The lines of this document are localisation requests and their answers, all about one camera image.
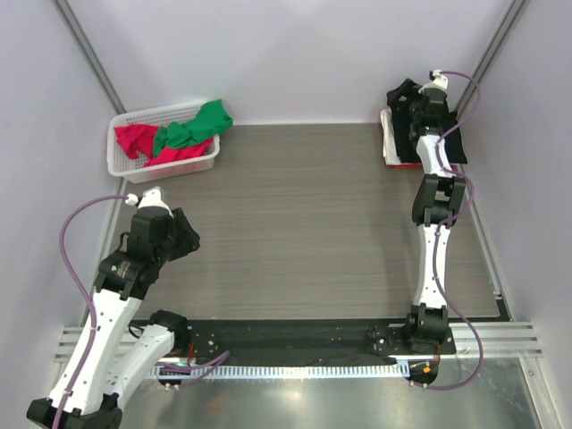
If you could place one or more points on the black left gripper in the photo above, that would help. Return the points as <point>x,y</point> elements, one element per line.
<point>189,238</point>

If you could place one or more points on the black t shirt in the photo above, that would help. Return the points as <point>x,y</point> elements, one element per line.
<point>399,100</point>

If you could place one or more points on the white perforated plastic basket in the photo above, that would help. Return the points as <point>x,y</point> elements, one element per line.
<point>134,171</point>

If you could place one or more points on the green t shirt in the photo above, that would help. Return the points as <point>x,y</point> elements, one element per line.
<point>210,120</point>

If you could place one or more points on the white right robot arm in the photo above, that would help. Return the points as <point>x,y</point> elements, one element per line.
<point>437,202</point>

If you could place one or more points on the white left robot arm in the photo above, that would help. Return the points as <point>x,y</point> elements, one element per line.
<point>95,387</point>

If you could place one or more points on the folded white t shirt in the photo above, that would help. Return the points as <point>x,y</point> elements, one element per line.
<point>390,155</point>

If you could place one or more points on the pink t shirt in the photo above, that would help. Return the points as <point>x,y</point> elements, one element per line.
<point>138,139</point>

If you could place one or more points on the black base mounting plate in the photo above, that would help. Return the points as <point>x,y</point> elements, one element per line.
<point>308,342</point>

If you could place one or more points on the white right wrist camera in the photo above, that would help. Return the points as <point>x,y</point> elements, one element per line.
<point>437,80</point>

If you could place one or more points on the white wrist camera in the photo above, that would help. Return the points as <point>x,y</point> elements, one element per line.
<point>437,80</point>
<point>150,204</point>

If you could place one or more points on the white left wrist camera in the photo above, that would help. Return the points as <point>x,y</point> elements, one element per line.
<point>150,204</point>

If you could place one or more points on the right aluminium frame post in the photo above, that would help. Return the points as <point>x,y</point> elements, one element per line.
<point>498,40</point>

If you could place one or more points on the aluminium frame post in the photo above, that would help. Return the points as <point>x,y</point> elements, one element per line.
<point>88,53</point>
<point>498,40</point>

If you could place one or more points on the white slotted cable duct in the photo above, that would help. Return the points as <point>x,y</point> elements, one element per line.
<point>226,373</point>

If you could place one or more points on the left aluminium frame post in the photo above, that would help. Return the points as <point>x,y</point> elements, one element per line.
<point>88,53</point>

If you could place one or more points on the aluminium front rail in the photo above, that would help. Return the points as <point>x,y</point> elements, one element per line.
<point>499,340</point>

